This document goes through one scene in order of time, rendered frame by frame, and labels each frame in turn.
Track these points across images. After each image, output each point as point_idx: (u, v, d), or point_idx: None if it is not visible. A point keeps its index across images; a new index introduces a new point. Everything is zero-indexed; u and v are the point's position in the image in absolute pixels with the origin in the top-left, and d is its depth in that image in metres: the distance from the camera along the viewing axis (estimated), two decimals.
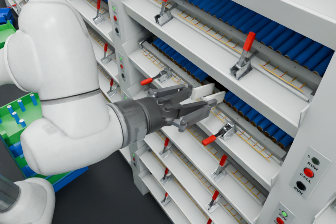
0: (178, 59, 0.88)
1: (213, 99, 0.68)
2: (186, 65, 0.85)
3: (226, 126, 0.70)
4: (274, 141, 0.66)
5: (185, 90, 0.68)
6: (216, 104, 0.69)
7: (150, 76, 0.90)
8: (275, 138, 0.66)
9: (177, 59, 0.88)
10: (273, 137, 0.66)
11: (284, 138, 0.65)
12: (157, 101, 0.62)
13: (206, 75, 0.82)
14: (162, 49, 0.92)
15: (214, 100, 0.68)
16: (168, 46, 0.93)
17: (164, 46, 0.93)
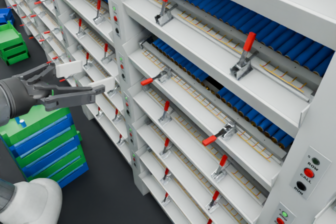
0: (178, 59, 0.88)
1: (100, 85, 0.63)
2: (186, 65, 0.85)
3: (226, 126, 0.70)
4: (274, 141, 0.66)
5: (49, 68, 0.66)
6: (105, 90, 0.64)
7: (150, 76, 0.90)
8: (275, 138, 0.66)
9: (177, 59, 0.88)
10: (273, 137, 0.66)
11: (284, 138, 0.65)
12: (27, 82, 0.58)
13: (206, 75, 0.82)
14: (162, 49, 0.92)
15: (100, 85, 0.63)
16: (168, 46, 0.93)
17: (164, 46, 0.93)
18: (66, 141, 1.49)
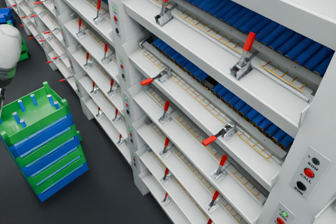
0: (178, 59, 0.88)
1: None
2: (186, 65, 0.85)
3: (226, 126, 0.70)
4: (274, 141, 0.66)
5: (3, 96, 1.29)
6: None
7: (150, 76, 0.90)
8: (275, 138, 0.66)
9: (177, 59, 0.88)
10: (273, 137, 0.66)
11: (284, 138, 0.65)
12: None
13: (206, 75, 0.82)
14: (162, 49, 0.92)
15: None
16: (168, 46, 0.93)
17: (164, 46, 0.93)
18: (66, 141, 1.49)
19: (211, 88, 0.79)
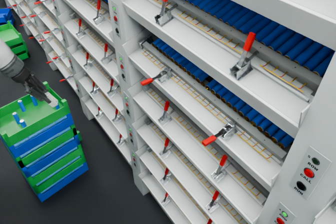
0: (178, 59, 0.88)
1: (50, 100, 1.32)
2: (186, 65, 0.85)
3: (226, 126, 0.70)
4: (274, 141, 0.66)
5: (44, 88, 1.32)
6: (49, 103, 1.32)
7: (150, 76, 0.90)
8: (275, 138, 0.66)
9: (177, 59, 0.88)
10: (273, 137, 0.66)
11: (284, 138, 0.65)
12: (30, 75, 1.25)
13: (206, 75, 0.82)
14: (162, 49, 0.92)
15: (50, 100, 1.32)
16: (168, 46, 0.93)
17: (164, 46, 0.93)
18: (66, 141, 1.49)
19: (211, 88, 0.79)
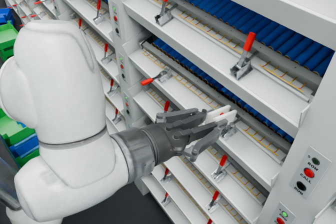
0: (179, 57, 0.88)
1: (223, 119, 0.63)
2: (188, 64, 0.86)
3: None
4: None
5: (198, 115, 0.62)
6: (227, 125, 0.64)
7: (150, 76, 0.90)
8: (279, 134, 0.66)
9: (179, 58, 0.88)
10: (278, 133, 0.67)
11: (288, 134, 0.66)
12: (165, 127, 0.57)
13: None
14: (162, 49, 0.93)
15: (224, 120, 0.63)
16: (169, 45, 0.93)
17: (164, 46, 0.93)
18: None
19: (215, 85, 0.79)
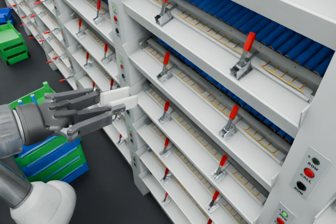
0: (182, 56, 0.88)
1: (121, 104, 0.61)
2: (190, 62, 0.86)
3: None
4: (279, 136, 0.67)
5: (90, 95, 0.61)
6: (125, 110, 0.61)
7: (150, 76, 0.90)
8: (279, 134, 0.66)
9: (181, 56, 0.88)
10: (278, 133, 0.67)
11: (289, 134, 0.66)
12: (48, 106, 0.55)
13: None
14: (166, 46, 0.93)
15: (121, 105, 0.61)
16: None
17: None
18: (66, 141, 1.49)
19: (216, 85, 0.79)
